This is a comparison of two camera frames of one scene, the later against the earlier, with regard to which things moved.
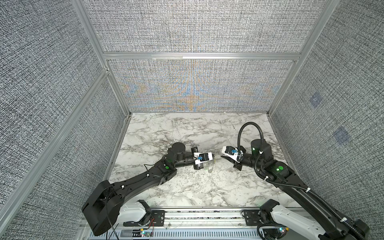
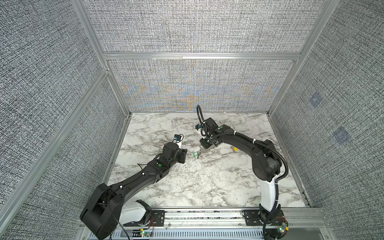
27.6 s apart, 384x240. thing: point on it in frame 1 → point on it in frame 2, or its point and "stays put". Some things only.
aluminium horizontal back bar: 200,56 stays put
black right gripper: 236,164 → 203,144
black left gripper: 197,167 → 182,153
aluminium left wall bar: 49,148 stays put
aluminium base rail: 189,224 stays put
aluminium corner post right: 323,16 stays put
